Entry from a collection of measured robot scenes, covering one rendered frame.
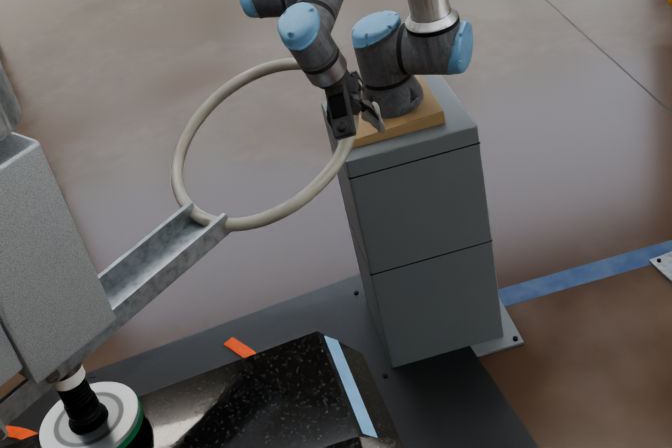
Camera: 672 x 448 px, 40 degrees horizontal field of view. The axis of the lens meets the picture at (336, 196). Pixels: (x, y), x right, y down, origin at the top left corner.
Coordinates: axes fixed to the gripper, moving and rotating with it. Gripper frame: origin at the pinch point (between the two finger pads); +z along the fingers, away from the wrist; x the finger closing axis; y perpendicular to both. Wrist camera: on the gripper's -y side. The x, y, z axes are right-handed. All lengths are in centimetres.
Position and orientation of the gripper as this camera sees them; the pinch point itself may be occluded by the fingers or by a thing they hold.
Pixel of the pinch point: (364, 136)
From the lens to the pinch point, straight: 213.3
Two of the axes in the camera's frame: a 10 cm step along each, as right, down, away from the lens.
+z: 4.1, 5.5, 7.3
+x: -9.1, 2.0, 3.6
